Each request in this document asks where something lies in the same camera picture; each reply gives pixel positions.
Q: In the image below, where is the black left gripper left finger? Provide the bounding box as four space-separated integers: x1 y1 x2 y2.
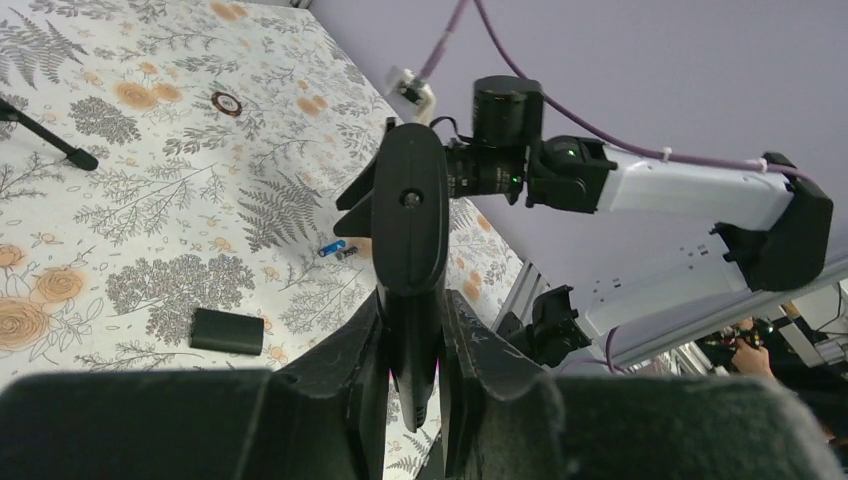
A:
1 298 388 479

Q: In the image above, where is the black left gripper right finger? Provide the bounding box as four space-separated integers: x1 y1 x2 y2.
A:
440 290 844 479

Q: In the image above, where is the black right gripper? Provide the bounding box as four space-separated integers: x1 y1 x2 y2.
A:
333 75 544 238

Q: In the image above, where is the blue AA battery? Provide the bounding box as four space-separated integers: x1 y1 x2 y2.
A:
317 240 346 257

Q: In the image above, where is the black AA battery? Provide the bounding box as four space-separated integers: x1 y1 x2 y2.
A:
334 246 359 261

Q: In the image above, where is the black battery cover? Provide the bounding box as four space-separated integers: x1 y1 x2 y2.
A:
188 308 265 356

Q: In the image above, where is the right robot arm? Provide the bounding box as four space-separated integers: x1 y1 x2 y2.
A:
333 75 833 367

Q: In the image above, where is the person hand in background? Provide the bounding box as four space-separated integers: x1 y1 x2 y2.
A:
731 339 775 380

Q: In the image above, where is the round poker chip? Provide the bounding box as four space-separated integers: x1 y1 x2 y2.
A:
210 92 243 117

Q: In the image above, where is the black tripod mic stand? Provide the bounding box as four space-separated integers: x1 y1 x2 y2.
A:
1 99 99 171

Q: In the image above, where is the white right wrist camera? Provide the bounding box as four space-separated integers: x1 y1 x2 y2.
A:
383 66 436 126

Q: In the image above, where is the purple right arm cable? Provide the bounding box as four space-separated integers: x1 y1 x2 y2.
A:
417 0 816 183

